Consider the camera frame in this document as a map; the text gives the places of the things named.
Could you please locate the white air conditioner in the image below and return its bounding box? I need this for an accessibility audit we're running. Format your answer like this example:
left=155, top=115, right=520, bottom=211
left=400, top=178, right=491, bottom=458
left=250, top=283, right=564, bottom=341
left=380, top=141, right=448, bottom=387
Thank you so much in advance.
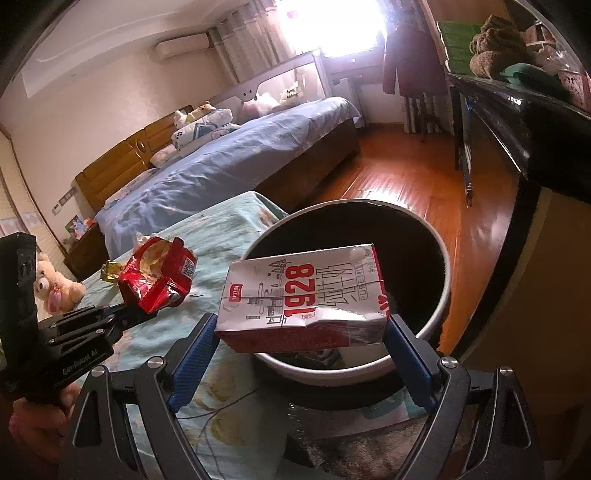
left=152, top=31, right=214, bottom=62

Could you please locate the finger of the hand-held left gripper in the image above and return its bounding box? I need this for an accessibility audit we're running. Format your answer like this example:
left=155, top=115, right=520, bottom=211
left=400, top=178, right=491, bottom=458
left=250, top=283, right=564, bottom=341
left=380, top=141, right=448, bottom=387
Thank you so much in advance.
left=39, top=301, right=139, bottom=330
left=46, top=318, right=127, bottom=354

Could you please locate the dark wooden coat stand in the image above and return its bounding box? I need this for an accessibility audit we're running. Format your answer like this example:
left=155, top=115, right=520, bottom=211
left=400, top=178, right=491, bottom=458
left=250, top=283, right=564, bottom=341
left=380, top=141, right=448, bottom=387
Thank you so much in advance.
left=404, top=93, right=445, bottom=136

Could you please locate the brown fluffy cloth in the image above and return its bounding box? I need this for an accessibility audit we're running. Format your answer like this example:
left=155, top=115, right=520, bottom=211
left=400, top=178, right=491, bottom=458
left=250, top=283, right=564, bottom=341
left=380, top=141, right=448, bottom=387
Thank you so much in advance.
left=469, top=15, right=537, bottom=80

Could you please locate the beige curtain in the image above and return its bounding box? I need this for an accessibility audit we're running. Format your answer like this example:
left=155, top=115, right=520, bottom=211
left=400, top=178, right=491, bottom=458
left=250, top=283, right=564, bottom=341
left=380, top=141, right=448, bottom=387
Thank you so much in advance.
left=216, top=0, right=297, bottom=85

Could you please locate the dark wooden bed frame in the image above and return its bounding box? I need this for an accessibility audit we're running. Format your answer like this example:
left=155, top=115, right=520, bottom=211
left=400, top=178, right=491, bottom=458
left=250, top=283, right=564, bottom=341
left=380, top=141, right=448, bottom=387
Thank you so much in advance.
left=265, top=117, right=363, bottom=214

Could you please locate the dark red coat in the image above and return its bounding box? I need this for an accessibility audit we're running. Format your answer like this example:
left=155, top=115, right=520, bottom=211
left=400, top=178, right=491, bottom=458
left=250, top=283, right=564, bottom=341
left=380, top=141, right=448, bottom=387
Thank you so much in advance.
left=382, top=17, right=447, bottom=99

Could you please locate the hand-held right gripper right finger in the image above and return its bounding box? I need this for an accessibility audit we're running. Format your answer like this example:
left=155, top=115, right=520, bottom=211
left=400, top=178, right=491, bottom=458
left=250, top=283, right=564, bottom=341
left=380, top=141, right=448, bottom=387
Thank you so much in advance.
left=385, top=314, right=546, bottom=480

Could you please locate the brown padded headboard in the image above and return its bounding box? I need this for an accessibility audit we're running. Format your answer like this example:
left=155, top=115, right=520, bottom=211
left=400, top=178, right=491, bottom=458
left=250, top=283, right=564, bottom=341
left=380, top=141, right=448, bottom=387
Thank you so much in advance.
left=75, top=104, right=195, bottom=214

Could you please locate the red snack packet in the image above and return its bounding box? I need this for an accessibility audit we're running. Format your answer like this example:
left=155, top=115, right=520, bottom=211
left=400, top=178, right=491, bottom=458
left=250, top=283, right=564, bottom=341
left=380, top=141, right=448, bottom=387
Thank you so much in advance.
left=117, top=236, right=199, bottom=315

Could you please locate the small picture frame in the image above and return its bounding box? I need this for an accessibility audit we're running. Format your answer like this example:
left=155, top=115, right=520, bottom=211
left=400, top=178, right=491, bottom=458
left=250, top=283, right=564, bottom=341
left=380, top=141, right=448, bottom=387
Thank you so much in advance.
left=65, top=215, right=94, bottom=239

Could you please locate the beige teddy bear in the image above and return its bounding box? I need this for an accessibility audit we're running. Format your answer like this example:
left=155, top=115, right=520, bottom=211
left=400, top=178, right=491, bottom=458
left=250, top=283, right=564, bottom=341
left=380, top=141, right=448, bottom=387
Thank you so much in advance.
left=34, top=252, right=87, bottom=315

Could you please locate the bed with blue quilt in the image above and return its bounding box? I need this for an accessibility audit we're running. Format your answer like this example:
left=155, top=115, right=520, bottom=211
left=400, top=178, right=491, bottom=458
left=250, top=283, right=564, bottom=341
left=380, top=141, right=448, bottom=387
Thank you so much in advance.
left=95, top=96, right=362, bottom=265

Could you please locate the white printed pillow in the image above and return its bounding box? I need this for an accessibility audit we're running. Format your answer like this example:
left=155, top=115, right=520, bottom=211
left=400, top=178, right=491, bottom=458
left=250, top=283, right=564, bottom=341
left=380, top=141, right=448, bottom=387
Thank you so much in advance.
left=171, top=108, right=234, bottom=149

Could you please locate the red and white milk carton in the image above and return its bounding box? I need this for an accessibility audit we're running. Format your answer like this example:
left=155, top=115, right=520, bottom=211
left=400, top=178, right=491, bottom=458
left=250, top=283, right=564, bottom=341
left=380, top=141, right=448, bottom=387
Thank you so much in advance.
left=215, top=244, right=392, bottom=355

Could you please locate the white lace basket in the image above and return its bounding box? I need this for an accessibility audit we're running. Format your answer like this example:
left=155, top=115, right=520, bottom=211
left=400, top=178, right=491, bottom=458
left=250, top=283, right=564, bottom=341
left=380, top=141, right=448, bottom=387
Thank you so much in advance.
left=556, top=69, right=591, bottom=110

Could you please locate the dark green cloth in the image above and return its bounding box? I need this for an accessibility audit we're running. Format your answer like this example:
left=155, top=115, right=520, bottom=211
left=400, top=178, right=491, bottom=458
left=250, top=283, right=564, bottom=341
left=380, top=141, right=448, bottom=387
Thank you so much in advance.
left=501, top=63, right=572, bottom=101

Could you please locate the cream plush toy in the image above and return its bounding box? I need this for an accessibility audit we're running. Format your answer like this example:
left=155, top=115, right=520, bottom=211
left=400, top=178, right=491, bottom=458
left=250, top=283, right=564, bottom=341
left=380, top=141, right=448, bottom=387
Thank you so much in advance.
left=173, top=102, right=218, bottom=127

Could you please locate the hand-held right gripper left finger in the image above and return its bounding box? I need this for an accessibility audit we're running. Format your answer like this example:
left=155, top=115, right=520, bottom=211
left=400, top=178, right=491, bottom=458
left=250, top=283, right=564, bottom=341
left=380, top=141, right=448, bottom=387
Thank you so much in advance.
left=58, top=314, right=218, bottom=480

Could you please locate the dark wooden nightstand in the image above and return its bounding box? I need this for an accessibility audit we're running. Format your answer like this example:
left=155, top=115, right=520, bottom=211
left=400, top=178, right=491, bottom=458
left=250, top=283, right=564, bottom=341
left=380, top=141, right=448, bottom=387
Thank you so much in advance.
left=64, top=222, right=110, bottom=280

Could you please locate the white bin with black liner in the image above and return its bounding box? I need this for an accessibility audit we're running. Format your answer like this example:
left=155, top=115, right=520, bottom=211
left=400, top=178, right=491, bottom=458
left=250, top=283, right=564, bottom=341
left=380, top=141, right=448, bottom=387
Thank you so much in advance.
left=240, top=199, right=452, bottom=408

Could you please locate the person's left hand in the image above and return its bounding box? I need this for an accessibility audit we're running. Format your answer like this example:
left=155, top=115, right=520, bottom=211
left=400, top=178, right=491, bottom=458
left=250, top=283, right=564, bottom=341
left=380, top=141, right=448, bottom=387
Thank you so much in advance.
left=8, top=382, right=83, bottom=462

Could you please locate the grey bed guard rail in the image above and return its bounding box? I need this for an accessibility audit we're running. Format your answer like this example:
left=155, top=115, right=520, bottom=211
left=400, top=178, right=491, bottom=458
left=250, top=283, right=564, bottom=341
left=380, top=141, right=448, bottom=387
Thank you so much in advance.
left=207, top=52, right=332, bottom=114

